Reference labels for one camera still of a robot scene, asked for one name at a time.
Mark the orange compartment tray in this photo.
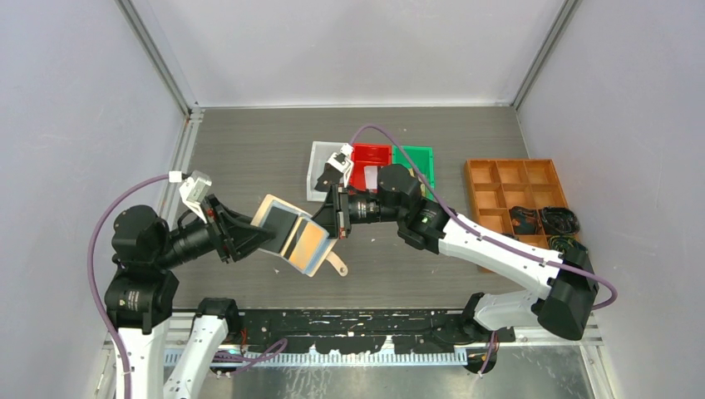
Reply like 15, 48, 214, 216
464, 159, 587, 253

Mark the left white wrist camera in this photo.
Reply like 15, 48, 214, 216
168, 170, 212, 222

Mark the white plastic bin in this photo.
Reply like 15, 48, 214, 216
306, 141, 344, 203

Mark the green plastic bin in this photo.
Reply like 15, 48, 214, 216
392, 145, 436, 189

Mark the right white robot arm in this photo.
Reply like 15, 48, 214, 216
313, 164, 599, 342

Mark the black cable bundle right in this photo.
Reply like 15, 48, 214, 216
538, 206, 581, 237

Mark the white striped card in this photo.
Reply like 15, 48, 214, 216
363, 165, 379, 190

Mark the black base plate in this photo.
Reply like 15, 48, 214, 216
189, 308, 517, 357

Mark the red plastic bin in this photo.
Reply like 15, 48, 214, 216
348, 143, 392, 190

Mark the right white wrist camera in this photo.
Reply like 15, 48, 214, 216
324, 144, 354, 186

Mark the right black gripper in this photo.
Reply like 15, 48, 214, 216
298, 183, 404, 239

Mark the gold black stripe card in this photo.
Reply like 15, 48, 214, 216
281, 217, 328, 273

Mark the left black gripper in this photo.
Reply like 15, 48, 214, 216
155, 191, 276, 265

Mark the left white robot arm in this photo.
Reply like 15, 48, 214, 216
104, 195, 275, 398

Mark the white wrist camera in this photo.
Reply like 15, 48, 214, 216
168, 170, 212, 222
324, 144, 354, 186

